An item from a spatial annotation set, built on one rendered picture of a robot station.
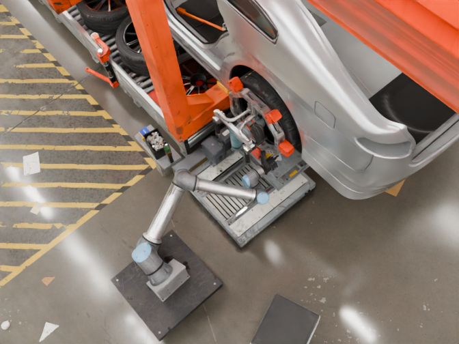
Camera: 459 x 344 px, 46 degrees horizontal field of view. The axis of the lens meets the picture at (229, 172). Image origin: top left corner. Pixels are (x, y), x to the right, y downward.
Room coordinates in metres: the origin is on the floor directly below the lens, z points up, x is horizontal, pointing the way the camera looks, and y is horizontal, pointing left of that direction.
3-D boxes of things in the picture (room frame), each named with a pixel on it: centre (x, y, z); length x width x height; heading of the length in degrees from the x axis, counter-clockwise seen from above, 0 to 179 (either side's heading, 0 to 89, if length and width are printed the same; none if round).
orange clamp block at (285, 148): (1.92, -0.42, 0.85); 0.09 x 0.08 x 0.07; 31
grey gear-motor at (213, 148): (2.40, -0.02, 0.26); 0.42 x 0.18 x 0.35; 121
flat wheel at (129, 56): (3.56, 0.51, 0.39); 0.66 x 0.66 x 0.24
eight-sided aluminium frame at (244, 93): (2.18, -0.25, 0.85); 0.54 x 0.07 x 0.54; 31
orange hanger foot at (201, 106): (2.60, 0.04, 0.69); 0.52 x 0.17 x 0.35; 121
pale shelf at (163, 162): (2.37, 0.55, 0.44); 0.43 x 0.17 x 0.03; 31
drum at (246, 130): (2.15, -0.19, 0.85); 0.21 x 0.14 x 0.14; 121
